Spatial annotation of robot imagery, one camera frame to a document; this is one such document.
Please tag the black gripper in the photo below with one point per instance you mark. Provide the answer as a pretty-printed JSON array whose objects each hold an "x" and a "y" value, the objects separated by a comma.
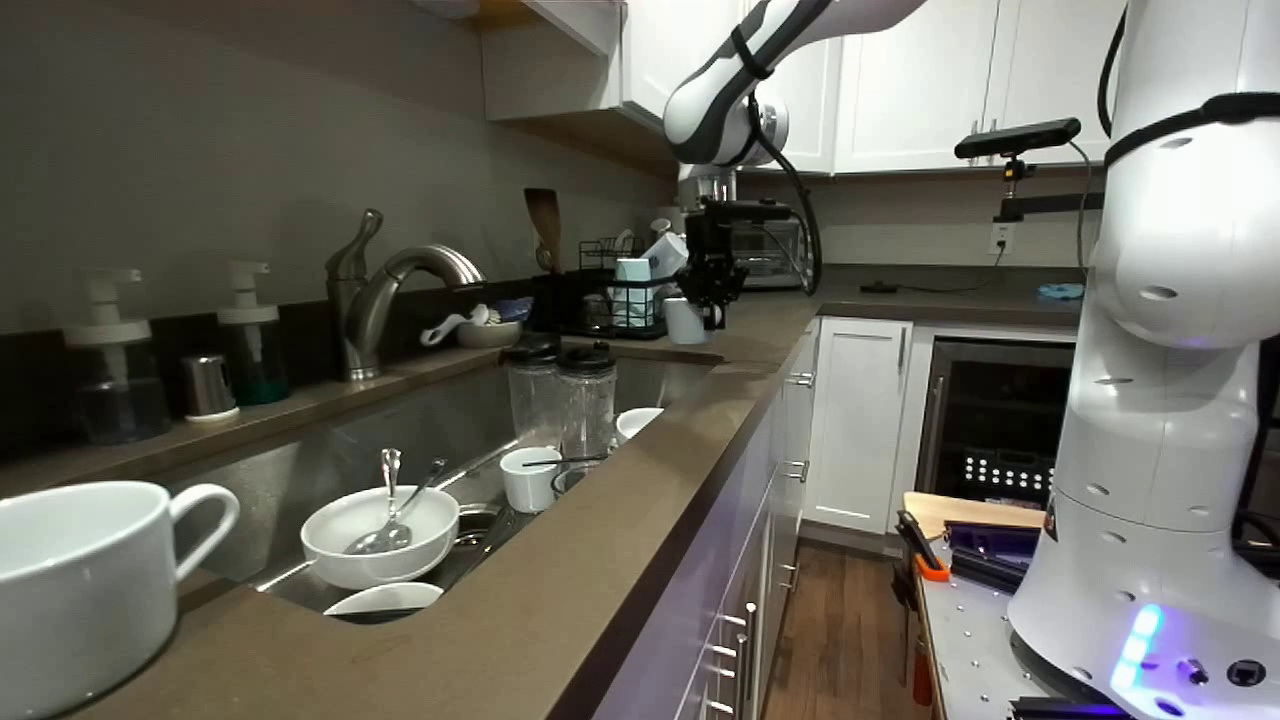
[{"x": 714, "y": 273}]

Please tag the small white mug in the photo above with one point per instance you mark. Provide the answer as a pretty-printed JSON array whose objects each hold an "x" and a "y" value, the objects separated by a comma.
[{"x": 682, "y": 323}]

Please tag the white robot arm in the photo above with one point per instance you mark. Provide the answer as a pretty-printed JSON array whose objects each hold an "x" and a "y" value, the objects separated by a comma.
[{"x": 1134, "y": 587}]

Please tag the white plate in sink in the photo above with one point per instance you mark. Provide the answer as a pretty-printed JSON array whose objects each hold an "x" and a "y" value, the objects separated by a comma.
[{"x": 635, "y": 421}]

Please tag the small white cup in sink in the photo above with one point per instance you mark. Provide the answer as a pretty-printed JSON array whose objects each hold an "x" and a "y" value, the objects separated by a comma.
[{"x": 529, "y": 478}]

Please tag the white saucer in sink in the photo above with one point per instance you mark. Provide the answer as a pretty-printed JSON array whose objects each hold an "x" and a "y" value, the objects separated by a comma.
[{"x": 385, "y": 598}]

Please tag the large white mug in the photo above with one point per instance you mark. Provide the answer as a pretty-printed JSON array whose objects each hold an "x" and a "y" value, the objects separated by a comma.
[{"x": 91, "y": 587}]

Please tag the toaster oven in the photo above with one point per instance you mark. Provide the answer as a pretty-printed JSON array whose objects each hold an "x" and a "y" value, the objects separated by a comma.
[{"x": 773, "y": 254}]

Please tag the white container in rack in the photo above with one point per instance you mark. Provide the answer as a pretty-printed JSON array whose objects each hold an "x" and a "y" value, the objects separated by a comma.
[{"x": 635, "y": 293}]

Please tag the black dish rack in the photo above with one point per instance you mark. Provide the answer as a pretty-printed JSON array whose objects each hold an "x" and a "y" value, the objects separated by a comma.
[{"x": 670, "y": 256}]

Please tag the glass jar black lid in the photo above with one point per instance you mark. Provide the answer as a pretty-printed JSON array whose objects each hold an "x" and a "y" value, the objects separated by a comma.
[
  {"x": 534, "y": 389},
  {"x": 586, "y": 396}
]

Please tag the small bowl with sponge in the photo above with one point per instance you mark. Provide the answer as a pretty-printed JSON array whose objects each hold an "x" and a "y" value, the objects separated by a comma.
[{"x": 475, "y": 330}]

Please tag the black wine cooler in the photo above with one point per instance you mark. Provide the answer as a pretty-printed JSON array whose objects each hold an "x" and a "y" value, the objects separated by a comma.
[{"x": 994, "y": 419}]

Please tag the chrome kitchen faucet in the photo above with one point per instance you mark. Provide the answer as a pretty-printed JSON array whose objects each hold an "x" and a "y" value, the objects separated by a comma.
[{"x": 364, "y": 293}]

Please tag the metal spoon in bowl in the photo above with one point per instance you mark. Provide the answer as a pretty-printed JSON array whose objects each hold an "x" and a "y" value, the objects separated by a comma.
[{"x": 395, "y": 529}]

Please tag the green soap dispenser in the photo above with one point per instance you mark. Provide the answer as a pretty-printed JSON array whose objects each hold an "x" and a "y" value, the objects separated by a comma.
[{"x": 253, "y": 338}]

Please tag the small metal cup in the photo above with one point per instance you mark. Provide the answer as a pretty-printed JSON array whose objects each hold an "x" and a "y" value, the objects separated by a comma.
[{"x": 208, "y": 395}]

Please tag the clear soap dispenser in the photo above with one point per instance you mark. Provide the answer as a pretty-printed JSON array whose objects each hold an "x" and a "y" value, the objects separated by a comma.
[{"x": 119, "y": 380}]

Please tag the black camera on stand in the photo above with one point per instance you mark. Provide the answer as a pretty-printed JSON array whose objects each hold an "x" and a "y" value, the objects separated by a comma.
[{"x": 1008, "y": 146}]

